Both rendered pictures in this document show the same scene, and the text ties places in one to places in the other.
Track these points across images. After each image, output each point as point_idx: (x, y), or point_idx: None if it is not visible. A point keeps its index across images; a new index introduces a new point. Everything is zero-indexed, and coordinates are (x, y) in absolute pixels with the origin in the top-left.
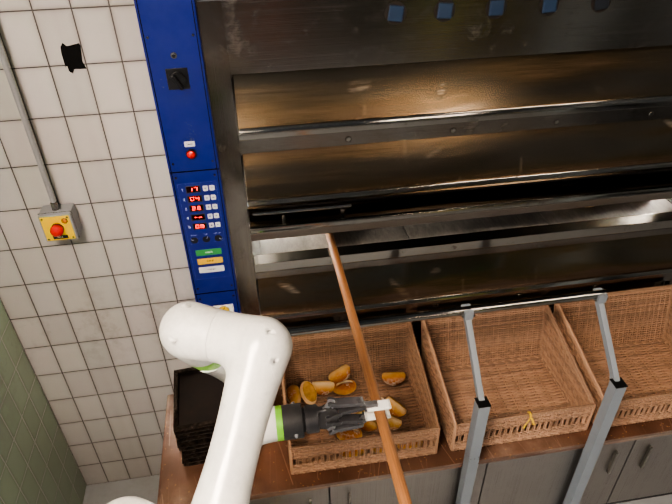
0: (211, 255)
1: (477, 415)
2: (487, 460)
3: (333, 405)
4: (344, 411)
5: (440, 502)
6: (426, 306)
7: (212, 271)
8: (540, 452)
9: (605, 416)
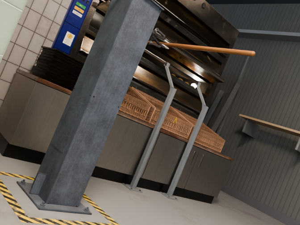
0: (81, 7)
1: (172, 91)
2: (161, 129)
3: (158, 29)
4: (159, 35)
5: (138, 150)
6: (132, 85)
7: (77, 14)
8: (176, 136)
9: (200, 119)
